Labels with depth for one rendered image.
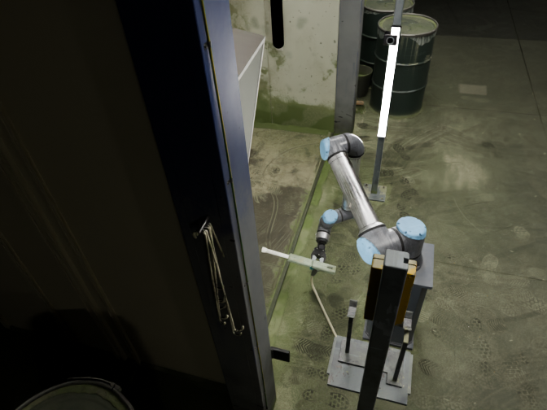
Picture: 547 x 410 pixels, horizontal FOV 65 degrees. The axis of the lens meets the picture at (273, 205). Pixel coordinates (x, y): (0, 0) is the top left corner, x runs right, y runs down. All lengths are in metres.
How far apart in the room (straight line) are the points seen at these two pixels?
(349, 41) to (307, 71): 0.49
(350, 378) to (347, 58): 2.90
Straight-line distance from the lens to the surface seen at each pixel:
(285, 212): 3.54
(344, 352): 1.93
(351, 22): 3.95
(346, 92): 4.22
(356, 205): 2.26
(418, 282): 2.39
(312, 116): 4.41
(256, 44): 2.27
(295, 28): 4.07
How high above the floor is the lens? 2.49
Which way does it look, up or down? 43 degrees down
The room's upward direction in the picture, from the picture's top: 4 degrees counter-clockwise
